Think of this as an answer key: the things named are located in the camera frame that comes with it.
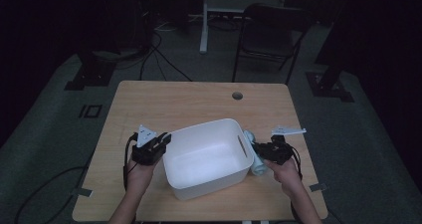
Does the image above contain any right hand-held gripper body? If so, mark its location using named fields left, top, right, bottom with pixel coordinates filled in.
left=261, top=124, right=308, bottom=166

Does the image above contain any light blue cloth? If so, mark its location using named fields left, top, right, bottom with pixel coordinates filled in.
left=243, top=129, right=269, bottom=177

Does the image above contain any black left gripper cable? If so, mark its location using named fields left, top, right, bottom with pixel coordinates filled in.
left=122, top=132, right=139, bottom=192

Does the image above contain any black stand base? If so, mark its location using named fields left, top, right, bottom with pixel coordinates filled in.
left=64, top=49, right=117, bottom=92
left=305, top=63, right=355, bottom=103

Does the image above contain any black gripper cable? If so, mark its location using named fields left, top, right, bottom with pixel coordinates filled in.
left=288, top=145, right=304, bottom=181
left=122, top=132, right=139, bottom=192

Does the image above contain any black folding chair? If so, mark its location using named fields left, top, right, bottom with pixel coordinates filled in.
left=231, top=3, right=315, bottom=86

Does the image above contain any person's right hand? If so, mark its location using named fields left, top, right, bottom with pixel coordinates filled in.
left=264, top=157, right=302, bottom=199

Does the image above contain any black floor cable bundle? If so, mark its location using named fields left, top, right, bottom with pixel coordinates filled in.
left=138, top=31, right=193, bottom=83

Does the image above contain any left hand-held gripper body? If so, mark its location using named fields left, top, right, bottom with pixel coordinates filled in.
left=130, top=123, right=167, bottom=166

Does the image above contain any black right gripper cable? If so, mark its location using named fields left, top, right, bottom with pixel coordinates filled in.
left=288, top=145, right=304, bottom=181

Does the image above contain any person's left hand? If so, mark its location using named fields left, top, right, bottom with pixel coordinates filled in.
left=126, top=157, right=157, bottom=194

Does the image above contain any white metal desk frame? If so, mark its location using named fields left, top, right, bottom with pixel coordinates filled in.
left=198, top=0, right=290, bottom=55

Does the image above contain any white plastic storage bin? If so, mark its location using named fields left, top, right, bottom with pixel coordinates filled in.
left=162, top=117, right=255, bottom=201

